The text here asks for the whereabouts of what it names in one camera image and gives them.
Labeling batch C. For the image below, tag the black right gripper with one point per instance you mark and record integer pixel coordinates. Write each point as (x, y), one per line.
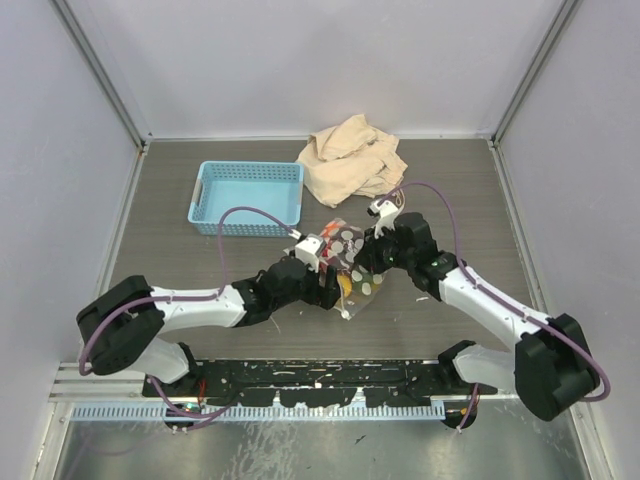
(367, 257)

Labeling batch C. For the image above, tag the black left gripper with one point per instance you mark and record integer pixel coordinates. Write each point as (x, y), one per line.
(325, 294)

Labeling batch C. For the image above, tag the clear zip top bag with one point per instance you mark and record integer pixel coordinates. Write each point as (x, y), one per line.
(358, 286)

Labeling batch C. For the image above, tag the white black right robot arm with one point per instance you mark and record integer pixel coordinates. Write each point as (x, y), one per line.
(547, 362)

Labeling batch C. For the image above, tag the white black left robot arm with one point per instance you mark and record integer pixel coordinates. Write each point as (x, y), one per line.
(121, 328)

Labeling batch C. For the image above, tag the fake yellow peach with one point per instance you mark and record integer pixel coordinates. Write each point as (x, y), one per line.
(345, 284)

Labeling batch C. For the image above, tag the fake red pomegranate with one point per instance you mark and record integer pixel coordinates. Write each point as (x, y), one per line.
(340, 254)

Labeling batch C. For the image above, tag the fake orange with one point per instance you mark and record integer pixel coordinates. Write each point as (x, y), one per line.
(332, 228)

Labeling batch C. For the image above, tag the light blue perforated basket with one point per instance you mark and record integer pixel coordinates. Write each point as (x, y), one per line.
(250, 198)

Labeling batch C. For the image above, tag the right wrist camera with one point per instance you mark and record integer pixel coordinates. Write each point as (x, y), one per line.
(385, 212)

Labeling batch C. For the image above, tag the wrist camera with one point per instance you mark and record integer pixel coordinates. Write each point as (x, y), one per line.
(308, 250)
(385, 212)

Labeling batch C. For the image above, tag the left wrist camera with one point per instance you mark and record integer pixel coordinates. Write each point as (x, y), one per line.
(308, 250)

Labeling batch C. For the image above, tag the beige drawstring cloth bag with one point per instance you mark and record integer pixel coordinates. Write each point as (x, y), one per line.
(352, 158)

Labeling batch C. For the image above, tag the light blue cable duct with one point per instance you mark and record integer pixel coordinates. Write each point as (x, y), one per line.
(356, 411)

